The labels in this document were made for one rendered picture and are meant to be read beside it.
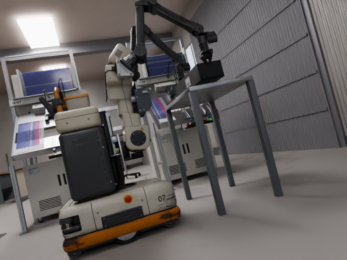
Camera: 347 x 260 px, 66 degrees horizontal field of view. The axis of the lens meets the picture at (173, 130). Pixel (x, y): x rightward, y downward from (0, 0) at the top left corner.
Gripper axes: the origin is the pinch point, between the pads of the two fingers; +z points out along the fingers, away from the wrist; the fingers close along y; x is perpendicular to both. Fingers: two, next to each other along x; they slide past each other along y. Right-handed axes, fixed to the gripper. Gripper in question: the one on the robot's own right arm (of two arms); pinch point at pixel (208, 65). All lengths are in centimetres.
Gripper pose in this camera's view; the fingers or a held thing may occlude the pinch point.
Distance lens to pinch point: 182.2
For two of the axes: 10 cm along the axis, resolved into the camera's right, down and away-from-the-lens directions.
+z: 2.6, 9.7, -0.5
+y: -2.5, 1.2, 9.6
